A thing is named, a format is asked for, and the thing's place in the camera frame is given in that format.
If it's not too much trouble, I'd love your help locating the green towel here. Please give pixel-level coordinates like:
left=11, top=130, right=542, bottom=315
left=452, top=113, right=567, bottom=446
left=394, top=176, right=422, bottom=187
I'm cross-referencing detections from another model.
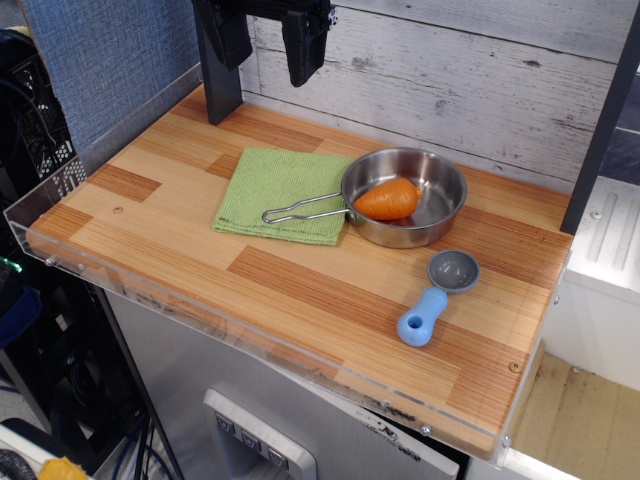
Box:
left=213, top=148, right=353, bottom=246

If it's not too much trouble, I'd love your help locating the orange toy carrot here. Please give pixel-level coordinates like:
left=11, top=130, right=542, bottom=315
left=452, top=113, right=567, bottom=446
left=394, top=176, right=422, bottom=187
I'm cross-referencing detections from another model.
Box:
left=353, top=178, right=422, bottom=221

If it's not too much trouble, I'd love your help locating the stainless steel toy cabinet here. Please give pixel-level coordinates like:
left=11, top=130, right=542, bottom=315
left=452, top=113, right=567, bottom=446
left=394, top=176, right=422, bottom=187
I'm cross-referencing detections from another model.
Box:
left=106, top=293, right=469, bottom=479

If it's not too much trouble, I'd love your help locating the grey toy button panel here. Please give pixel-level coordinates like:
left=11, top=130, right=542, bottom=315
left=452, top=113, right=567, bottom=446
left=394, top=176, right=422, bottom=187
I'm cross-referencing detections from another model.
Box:
left=202, top=389, right=317, bottom=479

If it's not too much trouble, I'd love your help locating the white toy sink unit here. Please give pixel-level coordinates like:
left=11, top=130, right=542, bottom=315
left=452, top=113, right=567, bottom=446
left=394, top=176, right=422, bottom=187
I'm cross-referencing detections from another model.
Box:
left=541, top=177, right=639, bottom=390

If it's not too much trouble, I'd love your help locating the clear acrylic table guard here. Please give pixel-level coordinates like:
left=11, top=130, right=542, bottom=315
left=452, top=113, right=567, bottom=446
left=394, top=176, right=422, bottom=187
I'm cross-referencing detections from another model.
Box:
left=6, top=88, right=571, bottom=462

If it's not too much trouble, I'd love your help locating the black plastic crate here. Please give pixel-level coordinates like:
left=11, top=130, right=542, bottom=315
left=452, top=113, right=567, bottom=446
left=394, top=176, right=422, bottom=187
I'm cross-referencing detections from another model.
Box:
left=1, top=28, right=75, bottom=179

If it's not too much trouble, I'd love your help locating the blue grey toy scoop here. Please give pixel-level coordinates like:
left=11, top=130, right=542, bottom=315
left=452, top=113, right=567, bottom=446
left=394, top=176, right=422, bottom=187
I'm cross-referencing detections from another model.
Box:
left=396, top=250, right=480, bottom=347

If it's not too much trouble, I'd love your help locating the yellow object bottom left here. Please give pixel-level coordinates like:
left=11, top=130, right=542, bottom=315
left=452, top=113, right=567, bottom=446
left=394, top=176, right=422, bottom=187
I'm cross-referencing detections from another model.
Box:
left=37, top=457, right=89, bottom=480

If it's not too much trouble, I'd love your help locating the dark grey right post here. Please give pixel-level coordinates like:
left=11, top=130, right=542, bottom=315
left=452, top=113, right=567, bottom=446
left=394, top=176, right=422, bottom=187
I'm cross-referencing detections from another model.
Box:
left=560, top=6, right=639, bottom=235

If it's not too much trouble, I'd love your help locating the stainless steel pan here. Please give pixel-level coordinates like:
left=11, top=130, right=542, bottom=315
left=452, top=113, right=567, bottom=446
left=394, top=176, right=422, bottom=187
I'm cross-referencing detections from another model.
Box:
left=262, top=147, right=467, bottom=249

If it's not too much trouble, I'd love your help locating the blue fabric partition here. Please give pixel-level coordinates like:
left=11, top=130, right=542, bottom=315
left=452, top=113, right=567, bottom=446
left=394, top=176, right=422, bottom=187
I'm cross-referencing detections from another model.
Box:
left=21, top=1, right=201, bottom=152

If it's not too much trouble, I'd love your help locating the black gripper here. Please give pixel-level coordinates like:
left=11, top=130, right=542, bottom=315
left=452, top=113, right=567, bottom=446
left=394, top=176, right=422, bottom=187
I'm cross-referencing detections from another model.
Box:
left=194, top=0, right=337, bottom=87

